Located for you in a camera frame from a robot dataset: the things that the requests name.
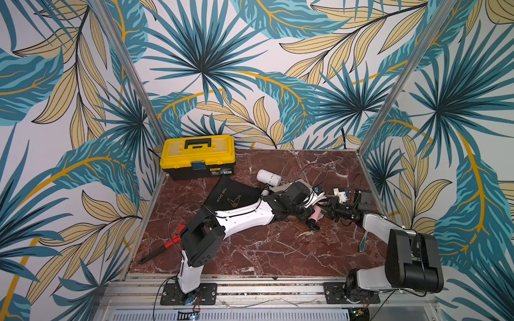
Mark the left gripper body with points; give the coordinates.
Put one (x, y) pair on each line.
(301, 212)

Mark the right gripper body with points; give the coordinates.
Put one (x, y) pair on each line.
(335, 210)

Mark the beige drawstring dryer bag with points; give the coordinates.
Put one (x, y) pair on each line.
(316, 195)

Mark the pink hair dryer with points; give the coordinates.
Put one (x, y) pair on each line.
(312, 215)

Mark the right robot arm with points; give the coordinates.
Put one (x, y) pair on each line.
(412, 260)

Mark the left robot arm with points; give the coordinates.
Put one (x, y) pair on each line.
(202, 237)

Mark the white hair dryer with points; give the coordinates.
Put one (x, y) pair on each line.
(269, 180)

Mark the red black hand tool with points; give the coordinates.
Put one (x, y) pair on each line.
(173, 242)

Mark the yellow black toolbox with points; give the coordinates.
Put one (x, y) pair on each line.
(198, 157)

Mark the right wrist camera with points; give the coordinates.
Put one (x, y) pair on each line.
(340, 196)

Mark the black drawstring dryer bag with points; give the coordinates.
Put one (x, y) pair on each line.
(228, 195)

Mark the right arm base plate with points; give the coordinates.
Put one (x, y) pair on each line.
(340, 293)

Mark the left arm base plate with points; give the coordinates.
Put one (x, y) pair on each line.
(204, 295)

